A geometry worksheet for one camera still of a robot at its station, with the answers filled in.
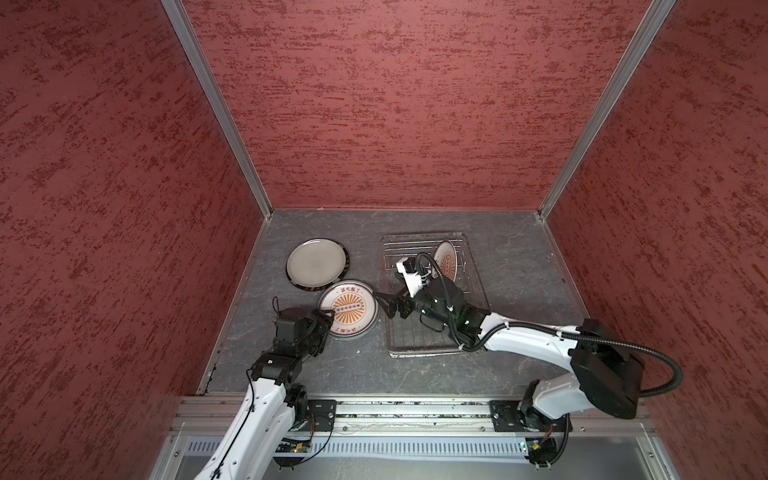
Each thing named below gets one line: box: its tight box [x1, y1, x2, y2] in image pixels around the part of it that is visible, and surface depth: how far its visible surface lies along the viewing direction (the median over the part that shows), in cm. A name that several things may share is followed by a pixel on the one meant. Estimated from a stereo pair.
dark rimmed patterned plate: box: [286, 238, 351, 292], surface depth 98 cm
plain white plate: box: [287, 239, 347, 287], surface depth 105 cm
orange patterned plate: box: [318, 280, 379, 338], surface depth 93 cm
